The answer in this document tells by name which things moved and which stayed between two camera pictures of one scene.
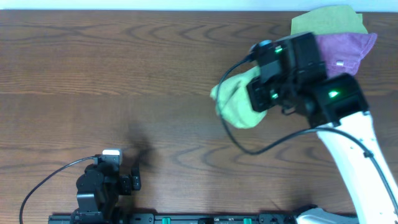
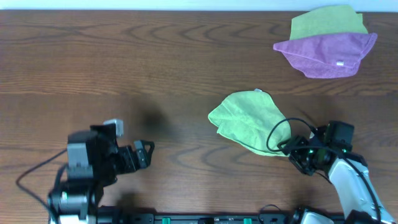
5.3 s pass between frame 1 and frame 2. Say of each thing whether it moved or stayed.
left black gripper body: moved
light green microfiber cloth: moved
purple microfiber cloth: stayed
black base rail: stayed
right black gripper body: moved
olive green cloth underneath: stayed
